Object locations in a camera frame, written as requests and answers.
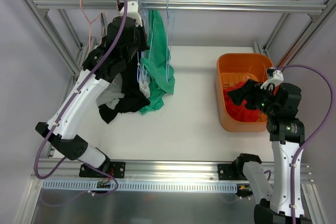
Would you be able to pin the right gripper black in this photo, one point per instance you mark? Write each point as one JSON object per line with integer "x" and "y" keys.
{"x": 250, "y": 94}

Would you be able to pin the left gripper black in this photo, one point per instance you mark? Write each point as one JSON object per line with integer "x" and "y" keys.
{"x": 140, "y": 40}

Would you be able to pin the red tank top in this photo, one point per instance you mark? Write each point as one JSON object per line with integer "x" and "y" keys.
{"x": 240, "y": 112}

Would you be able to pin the light blue hanger with green top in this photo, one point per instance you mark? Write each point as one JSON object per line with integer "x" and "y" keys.
{"x": 144, "y": 15}

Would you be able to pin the green tank top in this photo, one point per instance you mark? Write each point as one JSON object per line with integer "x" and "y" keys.
{"x": 155, "y": 66}

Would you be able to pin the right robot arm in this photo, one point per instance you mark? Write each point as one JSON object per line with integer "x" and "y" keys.
{"x": 279, "y": 202}

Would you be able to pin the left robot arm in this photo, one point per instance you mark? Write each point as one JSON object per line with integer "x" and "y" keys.
{"x": 109, "y": 79}

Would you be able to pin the light blue hanger with white top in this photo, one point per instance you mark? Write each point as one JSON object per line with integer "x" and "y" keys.
{"x": 140, "y": 71}

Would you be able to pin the white tank top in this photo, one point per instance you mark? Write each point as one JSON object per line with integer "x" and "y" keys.
{"x": 144, "y": 88}

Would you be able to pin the black tank top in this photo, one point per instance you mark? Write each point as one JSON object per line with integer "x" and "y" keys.
{"x": 133, "y": 99}

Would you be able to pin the grey tank top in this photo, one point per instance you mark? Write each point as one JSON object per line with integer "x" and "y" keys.
{"x": 110, "y": 96}

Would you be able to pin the pink hanger left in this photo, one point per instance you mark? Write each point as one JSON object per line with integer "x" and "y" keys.
{"x": 90, "y": 22}

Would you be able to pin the orange plastic basket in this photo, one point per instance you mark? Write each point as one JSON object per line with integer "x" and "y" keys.
{"x": 233, "y": 69}

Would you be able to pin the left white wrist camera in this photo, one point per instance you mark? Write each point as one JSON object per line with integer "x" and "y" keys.
{"x": 132, "y": 12}

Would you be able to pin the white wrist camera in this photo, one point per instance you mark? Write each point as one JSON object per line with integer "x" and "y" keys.
{"x": 132, "y": 12}
{"x": 274, "y": 78}

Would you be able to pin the aluminium hanging rail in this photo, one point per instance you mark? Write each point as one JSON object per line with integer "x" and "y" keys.
{"x": 286, "y": 7}

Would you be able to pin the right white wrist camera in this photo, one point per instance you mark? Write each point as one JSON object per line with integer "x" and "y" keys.
{"x": 274, "y": 78}

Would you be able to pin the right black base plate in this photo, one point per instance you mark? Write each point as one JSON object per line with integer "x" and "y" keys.
{"x": 227, "y": 172}

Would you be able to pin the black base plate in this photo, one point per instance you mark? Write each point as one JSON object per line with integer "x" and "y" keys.
{"x": 115, "y": 169}
{"x": 227, "y": 172}

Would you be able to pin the left aluminium frame post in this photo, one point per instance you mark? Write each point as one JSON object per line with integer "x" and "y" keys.
{"x": 47, "y": 26}

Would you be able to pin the aluminium frame post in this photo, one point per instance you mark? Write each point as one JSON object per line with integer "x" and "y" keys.
{"x": 292, "y": 34}
{"x": 47, "y": 26}

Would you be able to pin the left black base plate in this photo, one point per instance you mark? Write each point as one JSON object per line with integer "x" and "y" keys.
{"x": 115, "y": 169}

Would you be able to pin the right aluminium frame post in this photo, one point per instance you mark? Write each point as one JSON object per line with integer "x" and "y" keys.
{"x": 292, "y": 34}

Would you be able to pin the front aluminium rail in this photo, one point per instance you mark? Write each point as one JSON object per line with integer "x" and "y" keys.
{"x": 161, "y": 171}

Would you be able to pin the white slotted cable duct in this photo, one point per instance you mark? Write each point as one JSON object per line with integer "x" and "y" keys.
{"x": 139, "y": 186}

